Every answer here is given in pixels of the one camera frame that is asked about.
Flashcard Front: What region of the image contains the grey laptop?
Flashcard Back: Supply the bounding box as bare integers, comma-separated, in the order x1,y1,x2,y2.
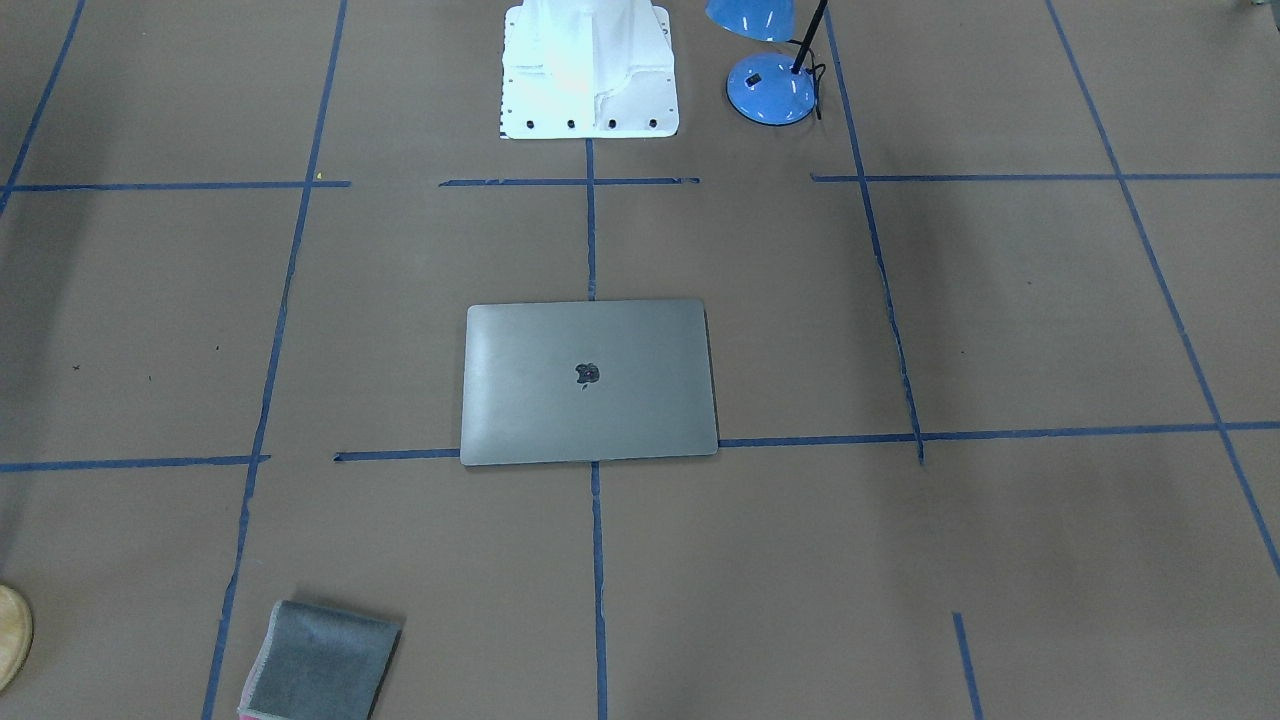
460,299,721,468

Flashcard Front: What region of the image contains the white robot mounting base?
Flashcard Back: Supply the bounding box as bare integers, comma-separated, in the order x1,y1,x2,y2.
499,1,680,140

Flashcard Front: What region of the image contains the blue desk lamp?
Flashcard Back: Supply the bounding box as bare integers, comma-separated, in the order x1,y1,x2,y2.
704,1,829,127

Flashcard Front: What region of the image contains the folded grey cloth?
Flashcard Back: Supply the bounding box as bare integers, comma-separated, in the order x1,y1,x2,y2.
237,600,402,719

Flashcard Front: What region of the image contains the round wooden stand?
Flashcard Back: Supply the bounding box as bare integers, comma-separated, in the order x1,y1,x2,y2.
1,584,35,692

